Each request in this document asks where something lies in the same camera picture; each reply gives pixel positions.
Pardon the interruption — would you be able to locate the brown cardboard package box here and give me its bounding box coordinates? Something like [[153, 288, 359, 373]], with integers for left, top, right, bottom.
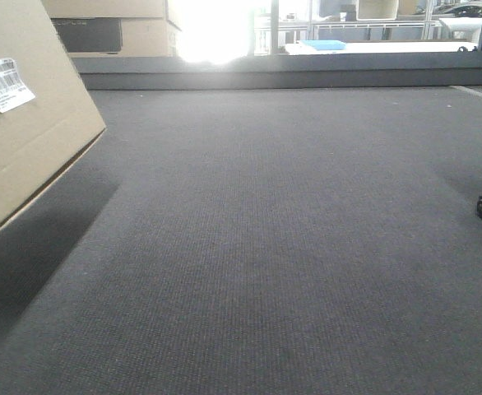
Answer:
[[0, 1, 105, 229]]

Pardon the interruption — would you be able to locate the upper stacked cardboard box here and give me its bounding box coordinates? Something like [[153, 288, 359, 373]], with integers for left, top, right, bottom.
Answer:
[[42, 0, 166, 18]]

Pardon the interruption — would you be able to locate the grey vertical pillar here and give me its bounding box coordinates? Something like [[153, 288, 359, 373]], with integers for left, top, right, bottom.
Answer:
[[271, 0, 280, 56]]

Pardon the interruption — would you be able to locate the white background table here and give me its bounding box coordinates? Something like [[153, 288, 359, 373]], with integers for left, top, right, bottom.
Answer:
[[285, 40, 477, 55]]

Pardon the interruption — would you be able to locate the blue flat tray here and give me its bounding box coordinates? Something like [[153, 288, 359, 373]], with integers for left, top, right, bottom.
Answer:
[[299, 39, 346, 51]]

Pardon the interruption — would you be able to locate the white barcode label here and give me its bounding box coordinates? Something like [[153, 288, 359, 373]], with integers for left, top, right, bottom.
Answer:
[[0, 58, 35, 114]]

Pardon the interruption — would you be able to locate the beige box on shelf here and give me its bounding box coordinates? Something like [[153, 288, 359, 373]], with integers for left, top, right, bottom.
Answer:
[[356, 0, 399, 21]]

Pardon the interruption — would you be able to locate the grey raised table border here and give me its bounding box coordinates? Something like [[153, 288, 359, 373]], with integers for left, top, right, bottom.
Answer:
[[72, 52, 482, 91]]

